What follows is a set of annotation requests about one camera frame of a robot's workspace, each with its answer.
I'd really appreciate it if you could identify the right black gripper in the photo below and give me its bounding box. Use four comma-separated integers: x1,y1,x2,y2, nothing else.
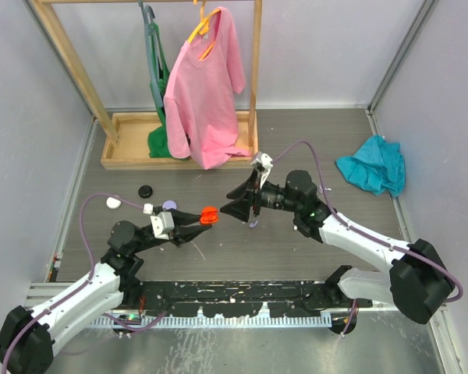
220,168,301,223

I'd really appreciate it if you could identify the orange earbud charging case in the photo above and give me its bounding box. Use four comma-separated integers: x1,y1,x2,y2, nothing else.
200,206,218,225

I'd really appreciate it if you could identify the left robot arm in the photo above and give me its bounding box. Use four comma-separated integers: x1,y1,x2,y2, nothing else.
0,209,212,373

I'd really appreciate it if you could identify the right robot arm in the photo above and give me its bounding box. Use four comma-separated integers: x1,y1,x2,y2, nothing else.
220,170,457,324

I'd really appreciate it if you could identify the purple earbud charging case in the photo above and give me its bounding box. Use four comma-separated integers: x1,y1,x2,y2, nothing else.
161,200,178,210

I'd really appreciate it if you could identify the black earbud charging case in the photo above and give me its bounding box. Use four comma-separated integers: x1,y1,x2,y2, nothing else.
137,185,154,199

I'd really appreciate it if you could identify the white earbud charging case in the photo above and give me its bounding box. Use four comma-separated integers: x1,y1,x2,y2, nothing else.
105,197,122,210

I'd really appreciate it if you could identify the green garment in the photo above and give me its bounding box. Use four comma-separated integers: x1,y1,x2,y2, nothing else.
147,21,190,161

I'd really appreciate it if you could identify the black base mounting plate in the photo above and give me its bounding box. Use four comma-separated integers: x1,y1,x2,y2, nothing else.
137,280,353,318

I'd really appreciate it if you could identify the wooden clothes rack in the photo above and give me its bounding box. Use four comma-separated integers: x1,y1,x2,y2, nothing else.
30,1,263,170

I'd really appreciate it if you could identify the pink t-shirt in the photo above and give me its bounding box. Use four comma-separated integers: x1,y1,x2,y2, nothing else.
164,6,250,170

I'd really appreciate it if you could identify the teal cloth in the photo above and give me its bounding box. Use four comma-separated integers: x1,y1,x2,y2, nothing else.
335,135,406,197

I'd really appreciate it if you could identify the grey-blue hanger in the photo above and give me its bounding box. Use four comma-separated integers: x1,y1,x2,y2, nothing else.
138,1,169,111

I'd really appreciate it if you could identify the yellow hanger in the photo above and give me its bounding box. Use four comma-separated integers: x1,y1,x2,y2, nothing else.
186,0,220,61

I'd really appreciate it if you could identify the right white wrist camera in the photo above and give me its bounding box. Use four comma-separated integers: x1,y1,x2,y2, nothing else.
250,151,273,188

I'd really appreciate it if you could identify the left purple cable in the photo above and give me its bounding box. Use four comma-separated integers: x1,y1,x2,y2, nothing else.
2,193,149,374

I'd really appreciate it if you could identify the white slotted cable duct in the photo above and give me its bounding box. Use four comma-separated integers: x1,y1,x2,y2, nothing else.
80,309,333,329

